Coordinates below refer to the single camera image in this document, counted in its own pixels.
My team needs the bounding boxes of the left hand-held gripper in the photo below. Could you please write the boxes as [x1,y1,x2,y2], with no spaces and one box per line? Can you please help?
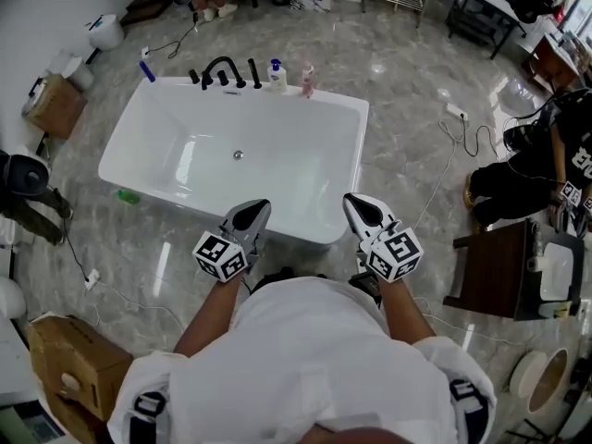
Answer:
[192,198,273,285]

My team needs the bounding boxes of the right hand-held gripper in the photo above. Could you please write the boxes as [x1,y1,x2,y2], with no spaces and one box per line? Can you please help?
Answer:
[344,193,426,285]

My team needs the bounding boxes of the white bathtub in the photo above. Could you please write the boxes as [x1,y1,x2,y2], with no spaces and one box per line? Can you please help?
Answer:
[97,75,371,255]

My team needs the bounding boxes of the pink bottle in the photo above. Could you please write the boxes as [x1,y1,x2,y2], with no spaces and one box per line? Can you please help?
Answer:
[302,60,316,99]

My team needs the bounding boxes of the person's left forearm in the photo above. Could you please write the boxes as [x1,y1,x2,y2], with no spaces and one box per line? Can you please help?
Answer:
[173,275,244,358]

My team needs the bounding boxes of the person's right forearm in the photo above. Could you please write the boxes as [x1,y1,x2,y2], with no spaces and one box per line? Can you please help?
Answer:
[378,277,438,347]

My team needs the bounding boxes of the dark wooden vanity cabinet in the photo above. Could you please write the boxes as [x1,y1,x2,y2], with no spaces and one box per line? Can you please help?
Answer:
[442,218,586,324]

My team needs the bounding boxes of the white pump lotion bottle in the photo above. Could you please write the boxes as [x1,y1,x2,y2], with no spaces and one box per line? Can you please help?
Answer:
[266,58,290,94]

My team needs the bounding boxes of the black hand shower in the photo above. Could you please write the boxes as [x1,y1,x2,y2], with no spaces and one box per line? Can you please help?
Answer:
[247,57,264,91]

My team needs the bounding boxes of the person's white shirt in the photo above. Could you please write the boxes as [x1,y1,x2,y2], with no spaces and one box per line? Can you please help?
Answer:
[107,275,499,444]

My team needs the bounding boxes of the black curved faucet spout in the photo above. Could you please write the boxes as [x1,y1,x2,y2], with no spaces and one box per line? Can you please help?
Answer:
[201,55,247,91]

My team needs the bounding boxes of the white sink basin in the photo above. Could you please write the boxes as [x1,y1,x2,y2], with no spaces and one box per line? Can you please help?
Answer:
[537,241,575,302]

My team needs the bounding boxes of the round white basin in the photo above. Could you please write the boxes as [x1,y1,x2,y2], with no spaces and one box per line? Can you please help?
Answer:
[508,349,548,400]

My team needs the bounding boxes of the brown cardboard box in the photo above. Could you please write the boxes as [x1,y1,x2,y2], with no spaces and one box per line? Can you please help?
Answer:
[27,314,136,435]
[22,73,89,141]

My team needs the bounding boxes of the white waste bin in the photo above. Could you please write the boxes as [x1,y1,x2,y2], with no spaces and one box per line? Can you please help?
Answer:
[88,13,127,54]

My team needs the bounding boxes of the white cable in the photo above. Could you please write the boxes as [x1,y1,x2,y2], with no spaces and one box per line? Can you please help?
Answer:
[92,279,187,338]
[411,117,469,231]

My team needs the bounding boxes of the black cable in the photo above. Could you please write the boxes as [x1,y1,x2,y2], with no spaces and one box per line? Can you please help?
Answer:
[462,124,501,162]
[149,10,201,60]
[58,218,90,282]

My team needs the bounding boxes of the black frame table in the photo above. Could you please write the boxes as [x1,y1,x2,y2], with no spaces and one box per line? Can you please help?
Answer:
[445,0,529,60]

